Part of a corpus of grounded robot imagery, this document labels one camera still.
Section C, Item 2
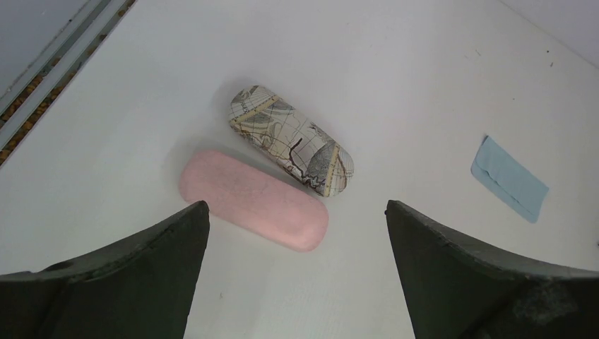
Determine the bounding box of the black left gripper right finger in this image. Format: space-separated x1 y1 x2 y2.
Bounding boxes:
385 201 598 338

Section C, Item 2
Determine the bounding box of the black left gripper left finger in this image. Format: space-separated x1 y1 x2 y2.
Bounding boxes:
1 201 210 338

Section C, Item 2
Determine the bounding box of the pink glasses case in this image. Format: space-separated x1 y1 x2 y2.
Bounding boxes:
179 150 329 252

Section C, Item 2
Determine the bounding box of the light blue cleaning cloth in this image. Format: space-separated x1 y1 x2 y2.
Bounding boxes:
470 136 549 224

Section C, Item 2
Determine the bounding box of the map print glasses case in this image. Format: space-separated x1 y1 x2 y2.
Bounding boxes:
227 85 355 197

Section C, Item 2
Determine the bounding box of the aluminium frame rail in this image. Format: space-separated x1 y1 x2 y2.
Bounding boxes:
1 1 136 163

